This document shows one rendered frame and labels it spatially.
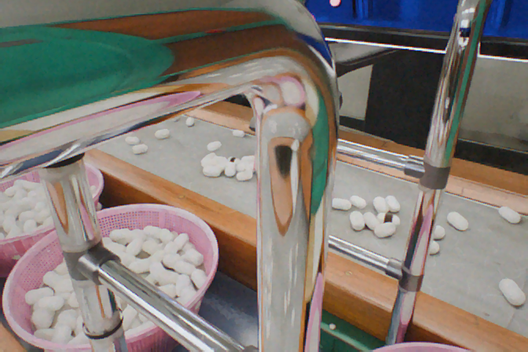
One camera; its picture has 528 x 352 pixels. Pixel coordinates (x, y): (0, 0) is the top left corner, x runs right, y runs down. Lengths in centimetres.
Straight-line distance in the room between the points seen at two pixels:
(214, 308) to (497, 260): 42
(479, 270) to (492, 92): 212
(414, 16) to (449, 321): 34
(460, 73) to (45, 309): 52
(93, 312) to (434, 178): 28
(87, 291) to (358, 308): 34
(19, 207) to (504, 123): 252
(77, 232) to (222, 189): 51
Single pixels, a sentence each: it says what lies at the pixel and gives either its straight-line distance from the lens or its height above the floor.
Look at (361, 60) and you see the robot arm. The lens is 84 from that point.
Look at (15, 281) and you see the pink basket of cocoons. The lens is 60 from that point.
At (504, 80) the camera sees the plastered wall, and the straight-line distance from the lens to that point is 267.
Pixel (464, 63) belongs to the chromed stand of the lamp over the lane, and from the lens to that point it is 32.
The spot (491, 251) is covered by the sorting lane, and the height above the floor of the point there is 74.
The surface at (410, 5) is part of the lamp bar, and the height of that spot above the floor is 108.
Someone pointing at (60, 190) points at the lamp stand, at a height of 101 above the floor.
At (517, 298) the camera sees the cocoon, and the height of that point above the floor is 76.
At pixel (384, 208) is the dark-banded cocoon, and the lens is 68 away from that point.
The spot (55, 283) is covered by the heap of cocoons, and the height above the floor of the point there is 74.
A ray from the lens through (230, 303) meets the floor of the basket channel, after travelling 60.
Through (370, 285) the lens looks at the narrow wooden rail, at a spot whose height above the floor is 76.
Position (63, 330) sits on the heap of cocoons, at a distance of 54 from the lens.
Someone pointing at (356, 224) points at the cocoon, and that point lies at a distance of 63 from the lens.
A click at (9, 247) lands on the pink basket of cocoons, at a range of 69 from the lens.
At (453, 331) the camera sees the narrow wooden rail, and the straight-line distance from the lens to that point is 50.
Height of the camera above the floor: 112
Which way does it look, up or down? 26 degrees down
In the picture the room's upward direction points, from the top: straight up
